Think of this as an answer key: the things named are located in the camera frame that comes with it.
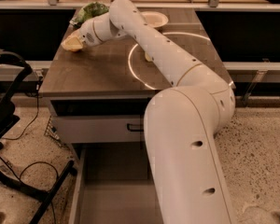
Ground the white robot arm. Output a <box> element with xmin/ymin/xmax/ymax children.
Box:
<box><xmin>62</xmin><ymin>0</ymin><xmax>237</xmax><ymax>224</ymax></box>

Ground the orange fruit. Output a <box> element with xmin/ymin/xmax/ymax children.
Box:
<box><xmin>65</xmin><ymin>35</ymin><xmax>84</xmax><ymax>53</ymax></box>

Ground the black floor cable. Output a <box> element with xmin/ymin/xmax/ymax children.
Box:
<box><xmin>0</xmin><ymin>75</ymin><xmax>60</xmax><ymax>224</ymax></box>

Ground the black drawer handle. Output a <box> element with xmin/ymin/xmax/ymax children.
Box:
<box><xmin>126</xmin><ymin>123</ymin><xmax>144</xmax><ymax>132</ymax></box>

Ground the white bowl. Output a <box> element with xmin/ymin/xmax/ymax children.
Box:
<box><xmin>142</xmin><ymin>11</ymin><xmax>169</xmax><ymax>29</ymax></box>

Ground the open lower grey drawer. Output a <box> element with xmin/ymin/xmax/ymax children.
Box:
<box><xmin>68</xmin><ymin>142</ymin><xmax>163</xmax><ymax>224</ymax></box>

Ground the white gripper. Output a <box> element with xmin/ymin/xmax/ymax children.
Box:
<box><xmin>61</xmin><ymin>17</ymin><xmax>101</xmax><ymax>53</ymax></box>

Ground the green chip bag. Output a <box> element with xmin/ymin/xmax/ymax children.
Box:
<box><xmin>70</xmin><ymin>2</ymin><xmax>108</xmax><ymax>29</ymax></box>

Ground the green yellow sponge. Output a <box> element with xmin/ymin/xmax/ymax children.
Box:
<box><xmin>145</xmin><ymin>52</ymin><xmax>152</xmax><ymax>62</ymax></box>

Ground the upper grey drawer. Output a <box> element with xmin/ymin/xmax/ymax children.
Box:
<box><xmin>52</xmin><ymin>116</ymin><xmax>144</xmax><ymax>144</ymax></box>

